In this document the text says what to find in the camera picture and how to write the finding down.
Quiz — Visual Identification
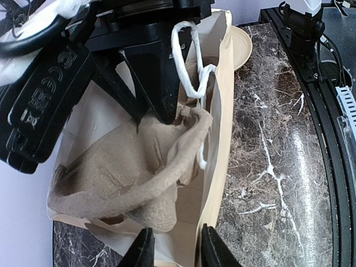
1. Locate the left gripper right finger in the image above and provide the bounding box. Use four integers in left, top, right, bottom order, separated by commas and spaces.
201, 224, 242, 267

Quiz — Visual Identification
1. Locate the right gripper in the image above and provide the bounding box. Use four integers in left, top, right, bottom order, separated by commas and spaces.
61, 1, 213, 125

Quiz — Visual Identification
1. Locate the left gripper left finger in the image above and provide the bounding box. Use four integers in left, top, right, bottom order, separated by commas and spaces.
117, 228, 155, 267

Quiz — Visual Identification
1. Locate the brown paper bag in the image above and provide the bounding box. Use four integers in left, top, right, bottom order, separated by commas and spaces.
50, 9, 234, 266

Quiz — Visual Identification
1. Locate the cardboard cup carrier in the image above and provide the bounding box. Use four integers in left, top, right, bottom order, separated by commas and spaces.
46, 60, 214, 234

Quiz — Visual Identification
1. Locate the cream yellow plate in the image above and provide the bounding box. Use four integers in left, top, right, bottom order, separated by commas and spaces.
230, 26, 253, 71

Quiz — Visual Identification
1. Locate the black table front rail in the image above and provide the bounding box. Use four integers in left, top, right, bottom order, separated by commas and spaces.
260, 6, 355, 266

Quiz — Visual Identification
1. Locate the white slotted cable duct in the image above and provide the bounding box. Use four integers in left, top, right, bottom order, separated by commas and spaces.
335, 86, 355, 127

